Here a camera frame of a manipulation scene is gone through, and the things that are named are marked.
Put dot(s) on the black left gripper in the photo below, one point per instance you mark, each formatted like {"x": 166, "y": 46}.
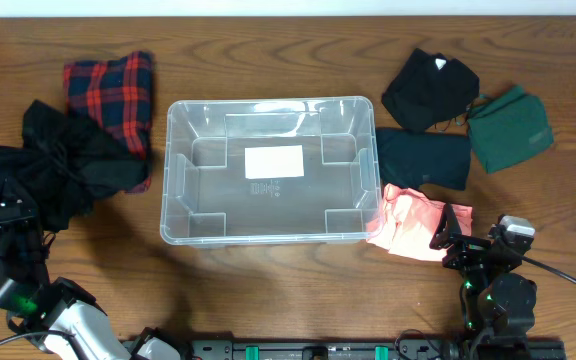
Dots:
{"x": 21, "y": 219}

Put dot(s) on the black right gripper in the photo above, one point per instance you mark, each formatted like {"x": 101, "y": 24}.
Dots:
{"x": 470, "y": 247}

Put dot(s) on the red navy plaid cloth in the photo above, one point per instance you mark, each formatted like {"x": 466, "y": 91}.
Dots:
{"x": 117, "y": 94}

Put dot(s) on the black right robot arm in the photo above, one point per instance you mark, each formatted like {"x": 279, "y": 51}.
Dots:
{"x": 496, "y": 302}

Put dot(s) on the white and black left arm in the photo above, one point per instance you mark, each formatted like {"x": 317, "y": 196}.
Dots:
{"x": 59, "y": 316}

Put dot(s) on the clear plastic storage container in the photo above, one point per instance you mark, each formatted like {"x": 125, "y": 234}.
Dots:
{"x": 208, "y": 202}

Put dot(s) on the white label in container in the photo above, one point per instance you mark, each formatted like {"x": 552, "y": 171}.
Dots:
{"x": 274, "y": 162}

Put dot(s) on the coral pink crumpled cloth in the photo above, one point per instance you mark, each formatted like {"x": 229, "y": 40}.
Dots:
{"x": 406, "y": 224}

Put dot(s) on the dark navy folded garment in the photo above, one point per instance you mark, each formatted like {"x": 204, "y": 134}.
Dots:
{"x": 410, "y": 160}

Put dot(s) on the dark green folded garment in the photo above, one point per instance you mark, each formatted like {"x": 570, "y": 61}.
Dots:
{"x": 509, "y": 129}

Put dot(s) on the black folded garment with tag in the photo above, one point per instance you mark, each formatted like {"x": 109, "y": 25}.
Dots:
{"x": 430, "y": 89}

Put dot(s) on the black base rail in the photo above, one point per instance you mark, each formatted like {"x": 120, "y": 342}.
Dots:
{"x": 348, "y": 350}

